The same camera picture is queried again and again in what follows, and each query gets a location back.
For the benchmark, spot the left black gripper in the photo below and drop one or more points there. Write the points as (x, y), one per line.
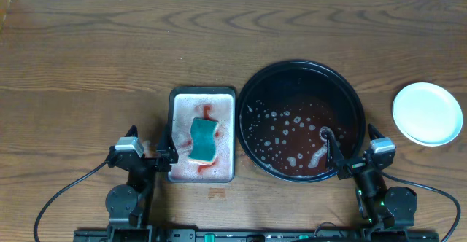
(147, 162)

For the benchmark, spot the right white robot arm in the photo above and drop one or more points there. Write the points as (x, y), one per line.
(388, 209)

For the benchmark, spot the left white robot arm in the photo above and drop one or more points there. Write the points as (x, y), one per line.
(129, 204)

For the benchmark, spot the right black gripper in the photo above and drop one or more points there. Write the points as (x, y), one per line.
(335, 158)

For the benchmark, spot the green yellow sponge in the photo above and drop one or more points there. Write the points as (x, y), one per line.
(202, 134)

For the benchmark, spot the light blue plate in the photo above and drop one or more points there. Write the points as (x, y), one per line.
(427, 114)

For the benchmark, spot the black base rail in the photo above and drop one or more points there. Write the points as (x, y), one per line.
(190, 235)

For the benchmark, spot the rectangular soapy metal tray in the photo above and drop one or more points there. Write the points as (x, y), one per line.
(209, 103)

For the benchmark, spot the round black tray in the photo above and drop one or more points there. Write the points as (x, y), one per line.
(283, 111)

